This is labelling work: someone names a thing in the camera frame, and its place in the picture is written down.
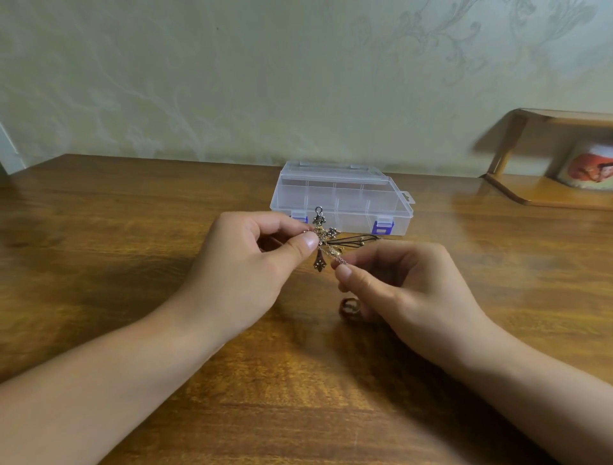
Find person's right hand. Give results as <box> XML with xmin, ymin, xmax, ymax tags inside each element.
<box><xmin>330</xmin><ymin>240</ymin><xmax>506</xmax><ymax>377</ymax></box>

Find person's left hand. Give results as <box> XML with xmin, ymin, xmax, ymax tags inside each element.
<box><xmin>163</xmin><ymin>211</ymin><xmax>321</xmax><ymax>348</ymax></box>

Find clear plastic organizer box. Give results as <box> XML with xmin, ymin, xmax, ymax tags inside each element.
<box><xmin>270</xmin><ymin>161</ymin><xmax>417</xmax><ymax>238</ymax></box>

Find person's left forearm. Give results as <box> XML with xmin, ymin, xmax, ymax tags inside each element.
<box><xmin>0</xmin><ymin>301</ymin><xmax>222</xmax><ymax>465</ymax></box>

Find wooden shelf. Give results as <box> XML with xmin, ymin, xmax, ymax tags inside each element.
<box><xmin>481</xmin><ymin>108</ymin><xmax>613</xmax><ymax>211</ymax></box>

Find white printed mug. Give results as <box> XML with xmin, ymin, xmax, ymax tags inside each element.
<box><xmin>556</xmin><ymin>142</ymin><xmax>613</xmax><ymax>191</ymax></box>

